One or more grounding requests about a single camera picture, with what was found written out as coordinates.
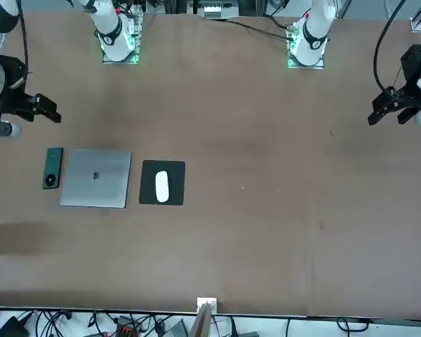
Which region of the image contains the green model phone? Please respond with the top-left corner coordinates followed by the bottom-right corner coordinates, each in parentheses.
top-left (41, 147), bottom-right (65, 191)

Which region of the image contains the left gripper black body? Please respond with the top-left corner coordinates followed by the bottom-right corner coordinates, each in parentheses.
top-left (400, 44), bottom-right (421, 94)

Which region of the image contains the silver laptop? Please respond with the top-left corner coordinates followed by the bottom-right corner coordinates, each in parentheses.
top-left (58, 149), bottom-right (133, 209)

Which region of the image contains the red black power strip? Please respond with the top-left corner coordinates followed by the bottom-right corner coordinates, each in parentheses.
top-left (114, 323), bottom-right (138, 337)

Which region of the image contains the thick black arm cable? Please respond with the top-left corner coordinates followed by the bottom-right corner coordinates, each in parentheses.
top-left (15, 0), bottom-right (31, 88)
top-left (373, 0), bottom-right (408, 93)

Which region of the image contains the black power adapter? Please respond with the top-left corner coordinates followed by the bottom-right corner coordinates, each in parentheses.
top-left (0, 315), bottom-right (29, 337)

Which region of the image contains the grey ribbed box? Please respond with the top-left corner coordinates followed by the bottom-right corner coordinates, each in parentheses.
top-left (168, 319), bottom-right (189, 337)

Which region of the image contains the dark mouse pad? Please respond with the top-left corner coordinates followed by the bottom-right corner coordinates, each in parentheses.
top-left (138, 159), bottom-right (187, 206)

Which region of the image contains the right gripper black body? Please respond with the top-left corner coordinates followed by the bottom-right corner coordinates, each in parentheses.
top-left (0, 55), bottom-right (29, 114)

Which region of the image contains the grey metal strut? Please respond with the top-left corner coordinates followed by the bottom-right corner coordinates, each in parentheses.
top-left (188, 302), bottom-right (213, 337)

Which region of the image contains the white edge bracket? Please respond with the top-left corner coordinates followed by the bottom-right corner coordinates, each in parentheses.
top-left (196, 296), bottom-right (220, 314)

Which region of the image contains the black power cable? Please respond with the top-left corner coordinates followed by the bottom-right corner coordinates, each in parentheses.
top-left (210, 17), bottom-right (295, 42)

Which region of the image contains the white mouse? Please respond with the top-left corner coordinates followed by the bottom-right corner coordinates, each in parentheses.
top-left (154, 170), bottom-right (170, 204)

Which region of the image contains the white power supply box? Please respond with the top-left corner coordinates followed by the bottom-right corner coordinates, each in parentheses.
top-left (200, 2), bottom-right (240, 20)

